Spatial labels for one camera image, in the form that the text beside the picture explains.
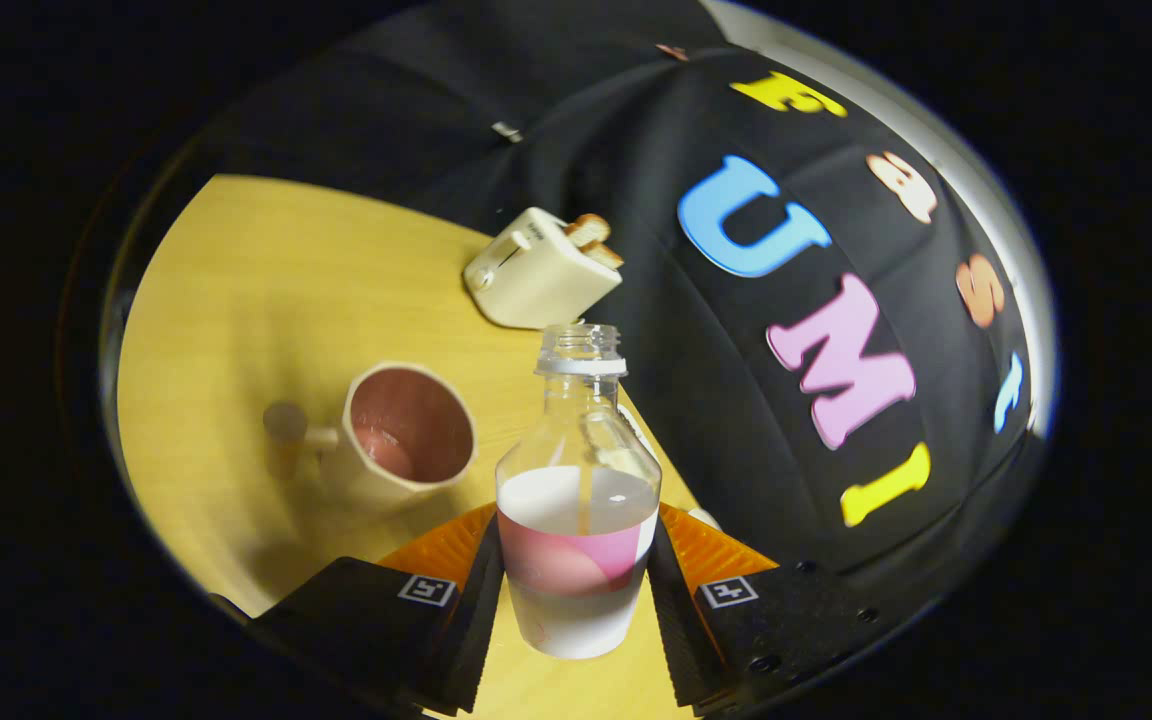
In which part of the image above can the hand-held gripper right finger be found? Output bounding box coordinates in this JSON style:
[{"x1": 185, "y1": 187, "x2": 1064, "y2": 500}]
[{"x1": 646, "y1": 503, "x2": 902, "y2": 716}]

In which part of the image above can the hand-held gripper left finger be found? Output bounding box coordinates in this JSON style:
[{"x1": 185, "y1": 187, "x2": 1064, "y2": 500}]
[{"x1": 249, "y1": 503, "x2": 507, "y2": 714}]

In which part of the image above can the clear juice bottle white label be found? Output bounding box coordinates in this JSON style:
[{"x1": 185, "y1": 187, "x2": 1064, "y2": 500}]
[{"x1": 494, "y1": 322, "x2": 664, "y2": 661}]

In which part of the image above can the beige cup wooden handle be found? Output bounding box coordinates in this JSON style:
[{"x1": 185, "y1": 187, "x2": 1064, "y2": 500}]
[{"x1": 263, "y1": 362, "x2": 478, "y2": 506}]

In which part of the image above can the cream toaster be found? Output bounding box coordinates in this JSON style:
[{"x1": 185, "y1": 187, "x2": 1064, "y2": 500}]
[{"x1": 463, "y1": 207, "x2": 625, "y2": 331}]

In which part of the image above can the wooden table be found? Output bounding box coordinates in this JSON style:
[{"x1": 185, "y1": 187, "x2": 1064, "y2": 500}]
[{"x1": 116, "y1": 175, "x2": 707, "y2": 720}]

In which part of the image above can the black backdrop cloth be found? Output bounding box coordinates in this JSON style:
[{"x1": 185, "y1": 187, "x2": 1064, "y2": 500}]
[{"x1": 126, "y1": 0, "x2": 1047, "y2": 601}]

